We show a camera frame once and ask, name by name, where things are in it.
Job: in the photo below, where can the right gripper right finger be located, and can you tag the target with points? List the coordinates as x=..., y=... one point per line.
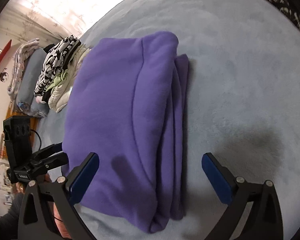
x=264, y=220

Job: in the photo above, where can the white folded garment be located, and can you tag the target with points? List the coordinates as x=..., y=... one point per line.
x=59, y=96

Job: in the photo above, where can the black fuzzy garment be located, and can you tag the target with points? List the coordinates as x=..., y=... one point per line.
x=48, y=47

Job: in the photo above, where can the floral folded quilt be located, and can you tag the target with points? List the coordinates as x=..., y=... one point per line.
x=20, y=57

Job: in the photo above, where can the red wall decoration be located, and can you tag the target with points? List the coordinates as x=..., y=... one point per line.
x=0, y=60

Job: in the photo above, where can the person's left hand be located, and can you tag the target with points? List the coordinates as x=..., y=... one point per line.
x=58, y=220

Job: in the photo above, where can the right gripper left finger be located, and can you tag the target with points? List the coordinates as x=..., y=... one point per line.
x=36, y=220

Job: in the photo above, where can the white pink cat plush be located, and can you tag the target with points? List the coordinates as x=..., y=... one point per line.
x=39, y=99

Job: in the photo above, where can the black white patterned garment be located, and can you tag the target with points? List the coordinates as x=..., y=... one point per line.
x=57, y=59

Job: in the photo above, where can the floral sheer curtain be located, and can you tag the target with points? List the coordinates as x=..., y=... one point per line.
x=51, y=20

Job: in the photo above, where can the purple hoodie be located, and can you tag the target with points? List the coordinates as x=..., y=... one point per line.
x=127, y=106

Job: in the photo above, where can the upper blue pillow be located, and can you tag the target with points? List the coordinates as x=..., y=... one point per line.
x=32, y=71

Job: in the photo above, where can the light green folded garment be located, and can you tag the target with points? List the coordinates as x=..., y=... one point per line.
x=58, y=80

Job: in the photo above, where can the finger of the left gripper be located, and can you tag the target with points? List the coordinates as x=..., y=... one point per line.
x=48, y=151
x=55, y=161

